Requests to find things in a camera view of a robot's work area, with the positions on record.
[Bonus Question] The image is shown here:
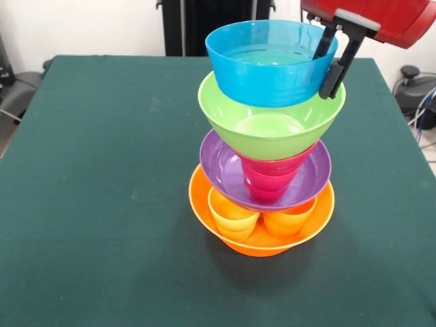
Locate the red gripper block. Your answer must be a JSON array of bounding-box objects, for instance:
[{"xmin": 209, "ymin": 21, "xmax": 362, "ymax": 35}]
[{"xmin": 300, "ymin": 0, "xmax": 436, "ymax": 100}]

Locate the light blue bowl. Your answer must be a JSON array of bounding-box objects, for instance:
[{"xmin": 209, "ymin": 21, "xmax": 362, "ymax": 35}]
[{"xmin": 204, "ymin": 19, "xmax": 339, "ymax": 108}]

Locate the light green bowl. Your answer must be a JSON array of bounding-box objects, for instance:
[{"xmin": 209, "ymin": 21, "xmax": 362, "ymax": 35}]
[{"xmin": 198, "ymin": 73, "xmax": 347, "ymax": 161}]

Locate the red-pink bowl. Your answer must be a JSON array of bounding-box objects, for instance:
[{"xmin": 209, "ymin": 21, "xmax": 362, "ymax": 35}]
[{"xmin": 234, "ymin": 141, "xmax": 320, "ymax": 174}]

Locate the red-pink cup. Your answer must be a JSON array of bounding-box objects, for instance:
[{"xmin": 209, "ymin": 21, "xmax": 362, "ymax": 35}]
[{"xmin": 242, "ymin": 159, "xmax": 302, "ymax": 205}]

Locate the purple bowl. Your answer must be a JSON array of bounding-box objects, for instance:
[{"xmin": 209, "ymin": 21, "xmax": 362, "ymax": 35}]
[{"xmin": 199, "ymin": 128, "xmax": 332, "ymax": 213}]

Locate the orange cup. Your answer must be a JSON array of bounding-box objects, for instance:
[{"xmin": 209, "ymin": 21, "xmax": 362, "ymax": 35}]
[{"xmin": 262, "ymin": 200, "xmax": 318, "ymax": 242}]

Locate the yellow cup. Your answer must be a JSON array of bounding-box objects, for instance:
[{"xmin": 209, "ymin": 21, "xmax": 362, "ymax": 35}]
[{"xmin": 208, "ymin": 186, "xmax": 262, "ymax": 243}]

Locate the large orange bowl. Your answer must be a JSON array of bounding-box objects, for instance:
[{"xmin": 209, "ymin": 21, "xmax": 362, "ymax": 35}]
[{"xmin": 188, "ymin": 163, "xmax": 336, "ymax": 258}]

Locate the dark green tablecloth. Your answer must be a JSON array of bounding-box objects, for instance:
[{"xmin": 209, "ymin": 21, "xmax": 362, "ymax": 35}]
[{"xmin": 0, "ymin": 54, "xmax": 436, "ymax": 327}]

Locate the black metal stand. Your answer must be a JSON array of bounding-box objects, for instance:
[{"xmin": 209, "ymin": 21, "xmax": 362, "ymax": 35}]
[{"xmin": 0, "ymin": 33, "xmax": 16, "ymax": 86}]

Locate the tangle of cables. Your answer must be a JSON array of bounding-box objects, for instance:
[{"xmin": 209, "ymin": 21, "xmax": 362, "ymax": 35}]
[{"xmin": 407, "ymin": 87, "xmax": 436, "ymax": 149}]

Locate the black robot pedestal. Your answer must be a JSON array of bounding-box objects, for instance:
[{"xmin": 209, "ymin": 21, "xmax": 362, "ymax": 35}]
[{"xmin": 156, "ymin": 0, "xmax": 276, "ymax": 57}]

